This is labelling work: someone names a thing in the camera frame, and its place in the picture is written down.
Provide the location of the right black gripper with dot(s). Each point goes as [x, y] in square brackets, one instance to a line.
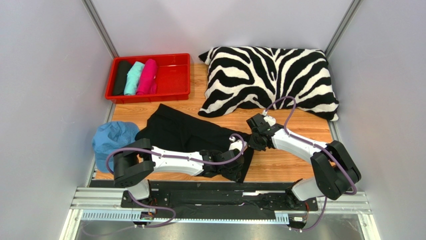
[254, 123]

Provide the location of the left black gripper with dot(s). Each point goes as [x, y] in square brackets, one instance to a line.
[236, 175]

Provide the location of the black t shirt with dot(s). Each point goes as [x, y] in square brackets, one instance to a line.
[173, 130]

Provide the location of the blue bucket hat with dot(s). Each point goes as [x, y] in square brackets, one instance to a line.
[109, 137]

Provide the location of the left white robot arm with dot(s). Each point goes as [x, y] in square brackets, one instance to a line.
[131, 165]

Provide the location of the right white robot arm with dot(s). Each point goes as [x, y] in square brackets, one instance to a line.
[335, 172]

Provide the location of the zebra print pillow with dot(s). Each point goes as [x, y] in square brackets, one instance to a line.
[255, 77]

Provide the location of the red plastic bin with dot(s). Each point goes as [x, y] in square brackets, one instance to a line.
[173, 78]

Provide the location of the rolled pink shirt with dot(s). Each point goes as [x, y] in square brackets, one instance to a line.
[147, 83]

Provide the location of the rolled teal shirt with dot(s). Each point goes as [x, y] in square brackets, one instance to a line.
[133, 78]

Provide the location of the rolled black shirt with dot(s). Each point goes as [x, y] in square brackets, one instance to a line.
[121, 78]

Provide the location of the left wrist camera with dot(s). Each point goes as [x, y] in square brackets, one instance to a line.
[240, 145]

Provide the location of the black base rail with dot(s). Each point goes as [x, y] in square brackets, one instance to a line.
[209, 200]

